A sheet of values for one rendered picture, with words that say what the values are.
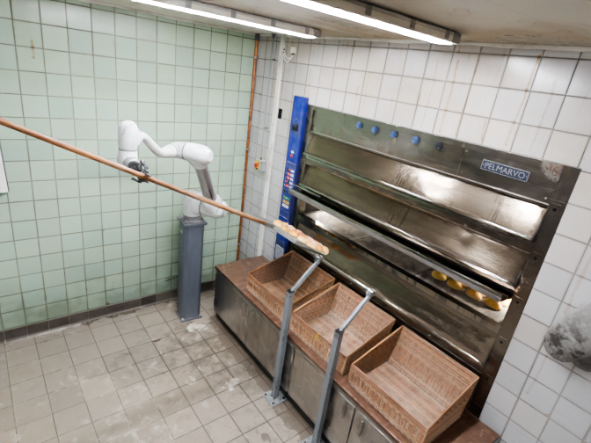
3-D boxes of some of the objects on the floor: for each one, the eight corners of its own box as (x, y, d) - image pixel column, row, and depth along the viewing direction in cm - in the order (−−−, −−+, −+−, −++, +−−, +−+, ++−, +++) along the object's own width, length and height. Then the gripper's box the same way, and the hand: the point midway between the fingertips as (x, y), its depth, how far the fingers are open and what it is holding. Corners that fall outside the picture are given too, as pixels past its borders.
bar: (251, 334, 362) (265, 218, 319) (346, 436, 273) (383, 294, 230) (222, 344, 343) (231, 222, 300) (313, 459, 253) (346, 308, 211)
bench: (259, 302, 411) (264, 254, 390) (470, 502, 240) (499, 434, 219) (210, 317, 376) (213, 265, 355) (416, 562, 206) (446, 489, 185)
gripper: (145, 156, 228) (160, 168, 212) (134, 181, 230) (147, 194, 213) (133, 152, 223) (147, 163, 206) (121, 177, 224) (134, 189, 208)
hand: (145, 177), depth 212 cm, fingers closed on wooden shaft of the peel, 3 cm apart
